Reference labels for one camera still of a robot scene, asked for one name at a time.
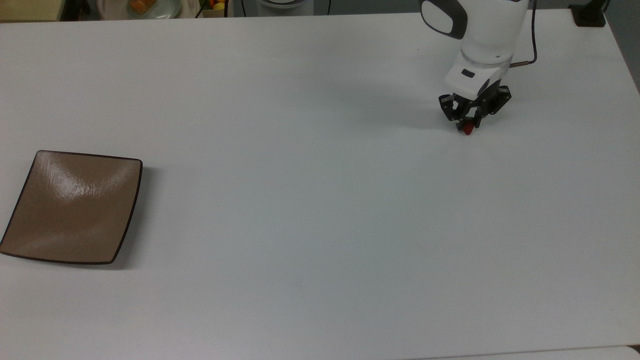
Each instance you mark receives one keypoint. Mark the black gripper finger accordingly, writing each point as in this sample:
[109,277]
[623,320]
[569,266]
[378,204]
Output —
[452,107]
[495,100]

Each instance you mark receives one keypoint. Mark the white gripper body block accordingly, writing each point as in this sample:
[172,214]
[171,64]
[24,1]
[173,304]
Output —
[472,80]

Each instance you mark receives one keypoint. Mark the red strawberry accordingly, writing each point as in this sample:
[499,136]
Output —
[468,131]

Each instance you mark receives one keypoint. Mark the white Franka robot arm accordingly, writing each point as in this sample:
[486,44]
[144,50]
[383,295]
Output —
[492,30]

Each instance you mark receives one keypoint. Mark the white grey robot base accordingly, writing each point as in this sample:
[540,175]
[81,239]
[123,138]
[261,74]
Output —
[285,3]

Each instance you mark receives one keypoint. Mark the white round plate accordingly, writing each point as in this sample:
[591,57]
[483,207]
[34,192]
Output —
[167,11]

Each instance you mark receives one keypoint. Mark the brown square ceramic plate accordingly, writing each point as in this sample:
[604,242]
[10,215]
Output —
[75,210]

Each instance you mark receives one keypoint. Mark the yellow toy lemon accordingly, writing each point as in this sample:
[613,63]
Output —
[219,6]

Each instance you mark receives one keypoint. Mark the box of toy fruit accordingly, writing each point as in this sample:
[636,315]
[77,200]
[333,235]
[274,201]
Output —
[212,12]

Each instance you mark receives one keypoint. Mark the orange food piece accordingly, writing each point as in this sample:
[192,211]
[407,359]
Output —
[142,6]

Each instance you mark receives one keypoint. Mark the beige board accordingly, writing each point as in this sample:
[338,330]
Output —
[30,9]

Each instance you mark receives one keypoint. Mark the black table clamp mount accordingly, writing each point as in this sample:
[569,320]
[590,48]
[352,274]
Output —
[587,18]

